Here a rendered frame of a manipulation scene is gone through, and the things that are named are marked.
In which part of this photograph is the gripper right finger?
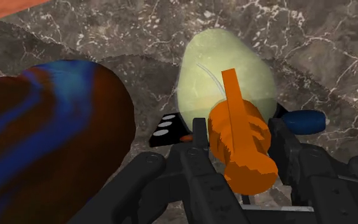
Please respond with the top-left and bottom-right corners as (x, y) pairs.
(268, 118), (358, 224)

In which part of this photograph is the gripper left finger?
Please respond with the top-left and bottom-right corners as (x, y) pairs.
(68, 118), (248, 224)

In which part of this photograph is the orange handled kitchen tool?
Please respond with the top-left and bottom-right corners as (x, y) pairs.
(208, 68), (279, 196)

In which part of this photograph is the black appliance with pale jar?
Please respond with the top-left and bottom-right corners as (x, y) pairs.
(148, 28), (327, 148)

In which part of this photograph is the brown and blue vase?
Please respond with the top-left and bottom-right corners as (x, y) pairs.
(0, 59), (136, 224)

